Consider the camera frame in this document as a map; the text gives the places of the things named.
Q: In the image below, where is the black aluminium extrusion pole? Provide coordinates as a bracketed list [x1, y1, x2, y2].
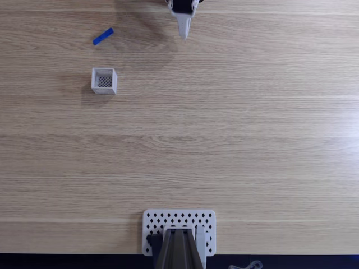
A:
[154, 229, 204, 269]

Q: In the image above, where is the thin white cable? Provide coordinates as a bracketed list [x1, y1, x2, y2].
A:
[227, 260, 263, 269]

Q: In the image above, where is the blue peg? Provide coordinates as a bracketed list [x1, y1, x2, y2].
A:
[93, 27, 115, 45]

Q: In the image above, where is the white perforated base plate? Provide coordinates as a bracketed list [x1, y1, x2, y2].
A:
[142, 208, 217, 257]

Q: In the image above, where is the black clamp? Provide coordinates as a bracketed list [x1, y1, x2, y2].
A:
[146, 233, 164, 257]

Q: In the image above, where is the small white lattice crate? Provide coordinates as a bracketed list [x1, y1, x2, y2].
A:
[90, 67, 118, 95]

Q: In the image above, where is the white plastic side clamp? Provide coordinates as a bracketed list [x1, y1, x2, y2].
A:
[195, 225, 212, 269]

